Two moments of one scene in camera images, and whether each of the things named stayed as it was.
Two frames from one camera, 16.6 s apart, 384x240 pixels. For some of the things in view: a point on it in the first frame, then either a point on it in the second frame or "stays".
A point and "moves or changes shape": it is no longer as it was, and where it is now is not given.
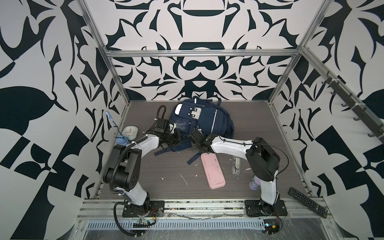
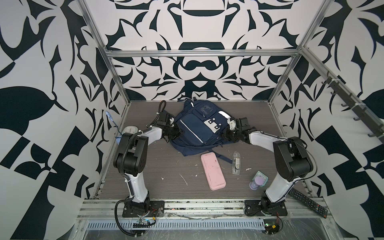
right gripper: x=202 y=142 → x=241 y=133
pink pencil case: x=213 y=170 stays
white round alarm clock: x=130 y=132 stays
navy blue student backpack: x=208 y=115 moves or changes shape
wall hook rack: x=365 y=117 stays
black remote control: x=308 y=202 stays
